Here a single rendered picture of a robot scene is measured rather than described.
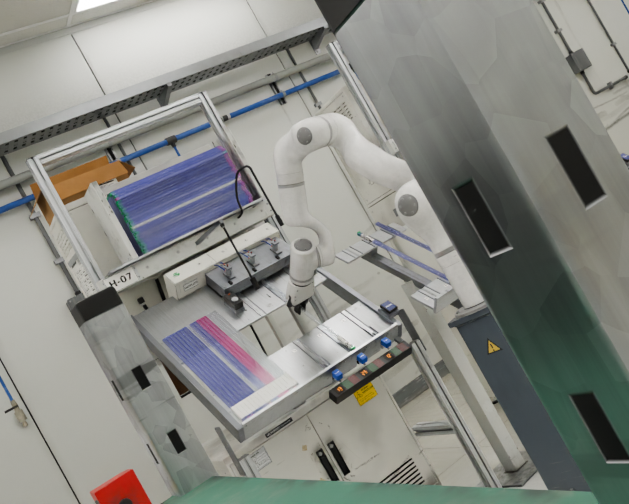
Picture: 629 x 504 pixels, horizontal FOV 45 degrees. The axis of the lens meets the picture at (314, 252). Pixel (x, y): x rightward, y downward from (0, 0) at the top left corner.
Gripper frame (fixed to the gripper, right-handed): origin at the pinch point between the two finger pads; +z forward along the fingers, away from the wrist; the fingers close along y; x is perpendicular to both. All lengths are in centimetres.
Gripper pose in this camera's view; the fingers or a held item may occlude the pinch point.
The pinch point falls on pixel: (300, 307)
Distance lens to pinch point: 275.6
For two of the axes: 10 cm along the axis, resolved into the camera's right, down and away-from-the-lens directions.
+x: 6.4, 5.6, -5.3
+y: -7.7, 4.2, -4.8
